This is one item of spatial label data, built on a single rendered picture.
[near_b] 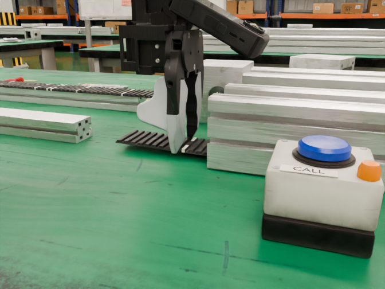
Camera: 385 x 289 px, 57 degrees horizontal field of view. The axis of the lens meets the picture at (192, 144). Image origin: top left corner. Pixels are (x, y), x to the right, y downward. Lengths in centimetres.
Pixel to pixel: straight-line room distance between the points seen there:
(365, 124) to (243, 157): 13
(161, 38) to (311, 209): 25
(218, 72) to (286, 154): 30
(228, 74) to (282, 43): 145
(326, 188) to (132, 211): 17
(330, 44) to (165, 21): 163
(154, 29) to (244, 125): 15
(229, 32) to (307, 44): 162
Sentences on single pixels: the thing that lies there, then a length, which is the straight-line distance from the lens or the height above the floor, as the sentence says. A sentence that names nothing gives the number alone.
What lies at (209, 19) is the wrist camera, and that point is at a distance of 41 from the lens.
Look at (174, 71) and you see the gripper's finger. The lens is 40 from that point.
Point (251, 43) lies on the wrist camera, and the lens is 40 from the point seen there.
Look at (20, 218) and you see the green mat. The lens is 35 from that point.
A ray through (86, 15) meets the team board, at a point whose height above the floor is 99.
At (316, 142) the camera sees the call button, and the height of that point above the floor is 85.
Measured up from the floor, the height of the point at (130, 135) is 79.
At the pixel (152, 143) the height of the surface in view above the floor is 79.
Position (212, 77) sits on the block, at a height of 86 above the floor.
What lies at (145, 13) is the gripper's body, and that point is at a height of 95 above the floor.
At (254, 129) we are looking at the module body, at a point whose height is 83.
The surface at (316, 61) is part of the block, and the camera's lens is 74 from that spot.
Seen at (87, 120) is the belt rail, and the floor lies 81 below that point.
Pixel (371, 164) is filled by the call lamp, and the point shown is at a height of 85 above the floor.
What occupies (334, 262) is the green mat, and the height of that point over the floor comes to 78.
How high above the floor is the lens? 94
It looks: 19 degrees down
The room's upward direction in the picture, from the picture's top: straight up
